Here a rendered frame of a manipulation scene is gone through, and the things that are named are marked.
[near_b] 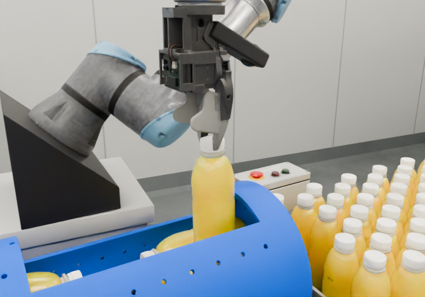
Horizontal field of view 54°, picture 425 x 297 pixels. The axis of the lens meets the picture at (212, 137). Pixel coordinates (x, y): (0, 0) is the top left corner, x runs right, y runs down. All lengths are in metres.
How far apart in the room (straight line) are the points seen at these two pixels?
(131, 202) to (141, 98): 0.22
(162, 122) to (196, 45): 0.27
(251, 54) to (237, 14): 0.34
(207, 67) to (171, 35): 0.07
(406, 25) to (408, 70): 0.48
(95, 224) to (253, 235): 0.34
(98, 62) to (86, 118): 0.12
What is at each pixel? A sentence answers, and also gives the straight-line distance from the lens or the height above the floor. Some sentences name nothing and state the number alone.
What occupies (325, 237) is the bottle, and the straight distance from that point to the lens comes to 0.99.
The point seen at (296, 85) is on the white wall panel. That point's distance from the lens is 4.02.
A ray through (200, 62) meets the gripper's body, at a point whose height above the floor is 1.47.
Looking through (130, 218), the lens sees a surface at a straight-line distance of 0.88.
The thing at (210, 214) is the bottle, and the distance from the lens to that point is 0.66.
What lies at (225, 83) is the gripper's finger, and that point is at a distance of 0.60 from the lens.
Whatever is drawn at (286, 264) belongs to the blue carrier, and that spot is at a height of 1.16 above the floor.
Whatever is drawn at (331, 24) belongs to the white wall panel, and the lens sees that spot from 4.17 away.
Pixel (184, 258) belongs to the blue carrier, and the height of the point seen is 1.20.
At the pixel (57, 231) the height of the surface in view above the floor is 1.13.
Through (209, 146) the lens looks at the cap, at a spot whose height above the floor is 1.33.
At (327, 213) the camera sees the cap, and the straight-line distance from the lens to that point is 0.98.
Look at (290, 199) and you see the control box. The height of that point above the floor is 1.03.
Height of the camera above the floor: 1.54
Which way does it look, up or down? 18 degrees down
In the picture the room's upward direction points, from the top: straight up
